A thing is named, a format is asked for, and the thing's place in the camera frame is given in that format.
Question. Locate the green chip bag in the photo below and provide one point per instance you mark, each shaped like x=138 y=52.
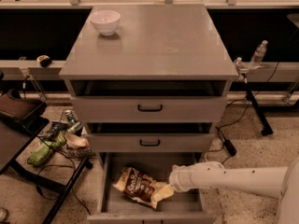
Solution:
x=46 y=149

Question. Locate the soda can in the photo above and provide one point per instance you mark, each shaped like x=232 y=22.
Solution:
x=69 y=116

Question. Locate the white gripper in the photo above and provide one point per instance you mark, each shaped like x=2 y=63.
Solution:
x=181 y=178

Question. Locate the black side table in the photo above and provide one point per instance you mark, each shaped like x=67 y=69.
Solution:
x=13 y=144

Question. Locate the dark brown tray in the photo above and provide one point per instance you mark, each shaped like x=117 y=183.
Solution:
x=20 y=113

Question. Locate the brown sea salt chip bag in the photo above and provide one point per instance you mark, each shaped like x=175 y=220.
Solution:
x=137 y=186

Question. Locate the small bowl on floor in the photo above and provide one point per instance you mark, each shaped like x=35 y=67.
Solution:
x=75 y=141

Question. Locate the clear plastic water bottle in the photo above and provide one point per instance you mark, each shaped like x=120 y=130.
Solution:
x=258 y=55

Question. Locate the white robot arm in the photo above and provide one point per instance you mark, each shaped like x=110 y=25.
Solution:
x=281 y=183

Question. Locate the grey middle drawer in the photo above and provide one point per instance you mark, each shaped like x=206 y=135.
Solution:
x=151 y=137

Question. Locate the grey drawer cabinet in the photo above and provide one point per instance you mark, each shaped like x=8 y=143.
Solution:
x=153 y=42

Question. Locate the white ceramic bowl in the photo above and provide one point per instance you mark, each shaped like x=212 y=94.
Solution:
x=105 y=22

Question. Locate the grey drawer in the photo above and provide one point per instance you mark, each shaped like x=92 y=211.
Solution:
x=151 y=137
x=114 y=207
x=148 y=101

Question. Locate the black tripod stand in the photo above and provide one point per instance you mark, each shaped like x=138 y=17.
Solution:
x=243 y=75

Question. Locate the grey bottom drawer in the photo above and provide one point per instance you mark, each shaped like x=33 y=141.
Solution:
x=114 y=207

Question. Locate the grey top drawer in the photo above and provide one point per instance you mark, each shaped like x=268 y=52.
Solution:
x=148 y=101

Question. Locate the small black yellow device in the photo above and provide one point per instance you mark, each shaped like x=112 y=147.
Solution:
x=44 y=61

